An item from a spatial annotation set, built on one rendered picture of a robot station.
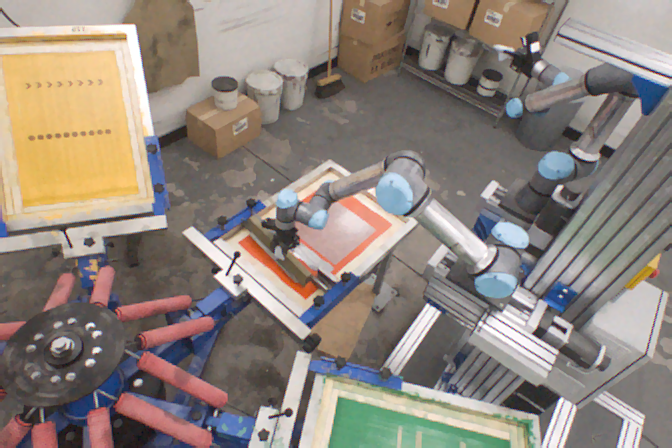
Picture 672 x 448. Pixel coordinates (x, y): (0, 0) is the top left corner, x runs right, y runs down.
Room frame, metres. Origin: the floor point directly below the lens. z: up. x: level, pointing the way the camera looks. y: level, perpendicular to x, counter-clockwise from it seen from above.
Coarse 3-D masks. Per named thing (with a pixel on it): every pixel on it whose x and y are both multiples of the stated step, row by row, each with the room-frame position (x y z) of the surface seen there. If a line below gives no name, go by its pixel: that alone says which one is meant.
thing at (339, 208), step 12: (336, 204) 1.57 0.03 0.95; (348, 204) 1.59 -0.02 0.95; (336, 216) 1.49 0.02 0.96; (300, 228) 1.37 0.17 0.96; (312, 228) 1.39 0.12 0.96; (324, 228) 1.40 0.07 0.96; (252, 240) 1.25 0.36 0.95; (300, 240) 1.30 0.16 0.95; (252, 252) 1.19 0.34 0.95; (264, 252) 1.20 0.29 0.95; (264, 264) 1.14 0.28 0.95; (276, 264) 1.15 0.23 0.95
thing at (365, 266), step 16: (304, 176) 1.69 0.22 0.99; (320, 176) 1.74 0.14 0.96; (336, 176) 1.77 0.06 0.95; (368, 192) 1.67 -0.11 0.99; (272, 208) 1.46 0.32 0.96; (416, 224) 1.51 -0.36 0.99; (400, 240) 1.40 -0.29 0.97; (384, 256) 1.30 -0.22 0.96; (256, 272) 1.06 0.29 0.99; (272, 288) 1.00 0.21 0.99; (288, 304) 0.94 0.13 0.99
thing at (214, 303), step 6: (222, 288) 0.93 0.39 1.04; (210, 294) 0.89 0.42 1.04; (216, 294) 0.90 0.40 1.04; (222, 294) 0.90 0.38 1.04; (228, 294) 0.91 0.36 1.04; (204, 300) 0.86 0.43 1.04; (210, 300) 0.87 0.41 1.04; (216, 300) 0.87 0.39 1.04; (222, 300) 0.88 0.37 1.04; (228, 300) 0.89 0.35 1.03; (234, 300) 0.91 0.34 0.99; (198, 306) 0.83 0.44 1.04; (204, 306) 0.84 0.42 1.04; (210, 306) 0.84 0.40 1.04; (216, 306) 0.85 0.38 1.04; (222, 306) 0.87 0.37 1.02; (204, 312) 0.81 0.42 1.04; (210, 312) 0.82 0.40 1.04; (216, 312) 0.84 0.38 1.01
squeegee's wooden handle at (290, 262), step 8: (248, 224) 1.24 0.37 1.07; (256, 224) 1.22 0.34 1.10; (256, 232) 1.21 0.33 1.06; (264, 232) 1.19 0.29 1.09; (264, 240) 1.18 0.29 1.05; (288, 256) 1.11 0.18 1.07; (288, 264) 1.10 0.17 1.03; (296, 264) 1.09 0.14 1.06; (296, 272) 1.07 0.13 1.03; (304, 272) 1.06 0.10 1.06; (304, 280) 1.05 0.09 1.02
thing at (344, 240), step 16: (352, 208) 1.57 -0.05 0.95; (368, 208) 1.59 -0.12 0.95; (336, 224) 1.44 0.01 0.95; (352, 224) 1.46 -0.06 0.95; (368, 224) 1.48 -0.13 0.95; (384, 224) 1.50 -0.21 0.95; (320, 240) 1.33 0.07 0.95; (336, 240) 1.34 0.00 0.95; (352, 240) 1.36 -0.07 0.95; (368, 240) 1.38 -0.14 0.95; (320, 256) 1.24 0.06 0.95; (336, 256) 1.25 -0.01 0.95; (352, 256) 1.27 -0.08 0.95; (336, 272) 1.17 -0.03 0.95; (304, 288) 1.06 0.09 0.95
